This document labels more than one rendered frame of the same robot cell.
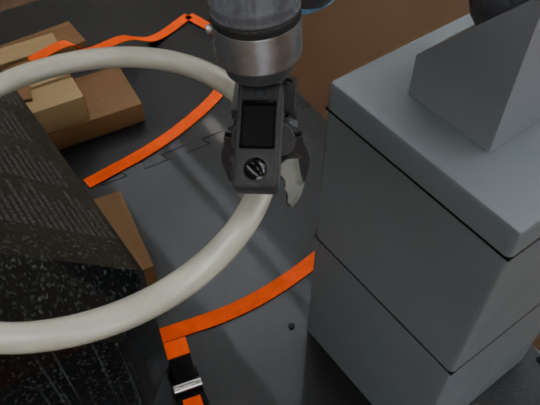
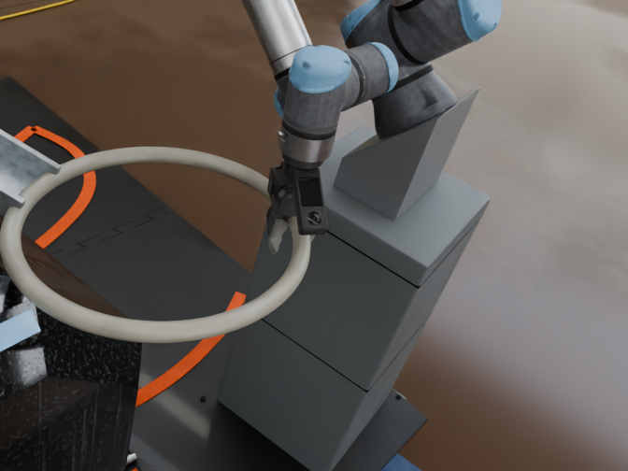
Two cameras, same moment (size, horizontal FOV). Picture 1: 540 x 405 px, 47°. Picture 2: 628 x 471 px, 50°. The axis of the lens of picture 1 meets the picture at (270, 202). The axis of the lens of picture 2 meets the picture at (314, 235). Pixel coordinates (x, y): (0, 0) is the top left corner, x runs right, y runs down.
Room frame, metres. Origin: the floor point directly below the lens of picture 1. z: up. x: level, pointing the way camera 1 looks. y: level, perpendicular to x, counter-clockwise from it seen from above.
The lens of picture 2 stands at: (-0.33, 0.47, 1.70)
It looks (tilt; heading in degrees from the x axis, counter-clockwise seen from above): 37 degrees down; 328
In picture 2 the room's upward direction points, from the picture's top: 19 degrees clockwise
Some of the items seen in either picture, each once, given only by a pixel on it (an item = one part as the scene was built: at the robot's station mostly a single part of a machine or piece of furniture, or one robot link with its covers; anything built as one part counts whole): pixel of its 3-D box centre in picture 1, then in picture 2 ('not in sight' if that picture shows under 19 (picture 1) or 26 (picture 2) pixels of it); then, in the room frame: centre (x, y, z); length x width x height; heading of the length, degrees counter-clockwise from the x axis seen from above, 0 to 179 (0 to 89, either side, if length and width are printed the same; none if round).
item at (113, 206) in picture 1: (119, 246); not in sight; (1.05, 0.43, 0.07); 0.30 x 0.12 x 0.12; 26
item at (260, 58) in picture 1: (254, 37); (304, 139); (0.54, 0.02, 1.14); 0.10 x 0.09 x 0.05; 87
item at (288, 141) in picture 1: (263, 98); (296, 178); (0.54, 0.01, 1.05); 0.09 x 0.08 x 0.12; 177
